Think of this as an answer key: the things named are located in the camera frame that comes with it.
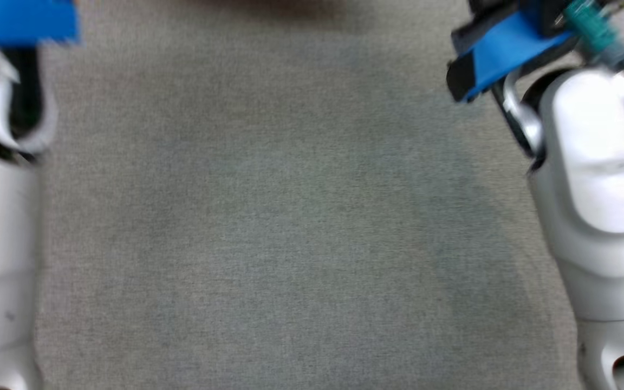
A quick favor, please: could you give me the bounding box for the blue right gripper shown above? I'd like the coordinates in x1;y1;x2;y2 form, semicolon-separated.
446;0;576;103

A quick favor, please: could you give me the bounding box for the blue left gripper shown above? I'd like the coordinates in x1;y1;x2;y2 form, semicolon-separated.
0;0;80;47

